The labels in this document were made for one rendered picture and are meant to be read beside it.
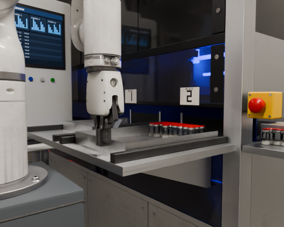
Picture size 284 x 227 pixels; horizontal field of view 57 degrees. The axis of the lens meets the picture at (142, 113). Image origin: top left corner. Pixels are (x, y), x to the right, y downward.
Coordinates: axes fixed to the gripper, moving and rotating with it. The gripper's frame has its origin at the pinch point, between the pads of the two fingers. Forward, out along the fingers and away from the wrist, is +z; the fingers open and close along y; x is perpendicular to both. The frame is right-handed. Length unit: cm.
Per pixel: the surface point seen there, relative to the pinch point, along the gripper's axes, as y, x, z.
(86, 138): 12.8, -2.0, 2.3
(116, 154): -8.1, 1.7, 2.5
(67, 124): 49, -12, 2
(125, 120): 54, -44, 3
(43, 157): 100, -18, 26
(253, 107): -17.9, -34.2, -6.6
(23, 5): 88, -7, -55
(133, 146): -6.0, -4.2, 1.8
